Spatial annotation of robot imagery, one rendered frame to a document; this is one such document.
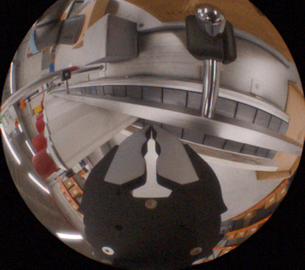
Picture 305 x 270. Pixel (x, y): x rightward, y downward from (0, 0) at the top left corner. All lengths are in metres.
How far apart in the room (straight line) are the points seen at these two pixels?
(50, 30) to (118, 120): 0.40
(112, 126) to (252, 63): 0.26
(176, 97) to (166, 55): 0.09
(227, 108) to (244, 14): 0.15
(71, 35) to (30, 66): 7.90
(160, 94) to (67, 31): 0.39
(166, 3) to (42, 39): 0.38
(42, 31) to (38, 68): 7.78
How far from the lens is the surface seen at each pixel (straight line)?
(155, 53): 0.22
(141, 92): 0.19
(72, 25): 0.43
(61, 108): 0.31
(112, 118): 0.15
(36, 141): 0.20
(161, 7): 0.16
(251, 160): 0.19
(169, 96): 0.16
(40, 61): 8.24
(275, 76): 0.26
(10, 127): 0.81
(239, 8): 0.15
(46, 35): 0.43
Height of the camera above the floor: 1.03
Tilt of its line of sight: 51 degrees down
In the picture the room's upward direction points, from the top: 130 degrees counter-clockwise
